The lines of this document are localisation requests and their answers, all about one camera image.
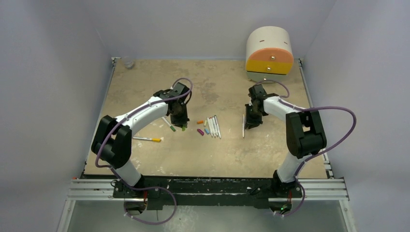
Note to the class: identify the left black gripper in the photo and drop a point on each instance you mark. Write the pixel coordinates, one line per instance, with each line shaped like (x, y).
(182, 122)

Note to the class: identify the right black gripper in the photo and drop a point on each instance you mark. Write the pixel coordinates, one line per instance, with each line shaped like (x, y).
(253, 114)

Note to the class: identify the dark green cap marker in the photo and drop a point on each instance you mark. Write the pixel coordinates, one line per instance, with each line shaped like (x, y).
(168, 124)

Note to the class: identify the magenta cap marker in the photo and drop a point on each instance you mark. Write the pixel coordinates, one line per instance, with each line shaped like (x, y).
(217, 126)

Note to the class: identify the magenta pen cap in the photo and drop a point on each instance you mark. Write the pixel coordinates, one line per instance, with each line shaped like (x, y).
(200, 132)

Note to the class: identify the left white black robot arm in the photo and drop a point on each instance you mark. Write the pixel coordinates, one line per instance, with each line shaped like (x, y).
(112, 141)

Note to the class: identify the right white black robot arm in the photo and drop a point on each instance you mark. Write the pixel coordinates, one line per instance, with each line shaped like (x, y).
(305, 134)

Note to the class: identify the round three-drawer cabinet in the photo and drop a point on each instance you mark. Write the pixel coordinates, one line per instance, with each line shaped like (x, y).
(268, 54)

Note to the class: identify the clear plastic cup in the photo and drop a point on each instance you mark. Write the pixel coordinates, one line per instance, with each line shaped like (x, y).
(128, 62)

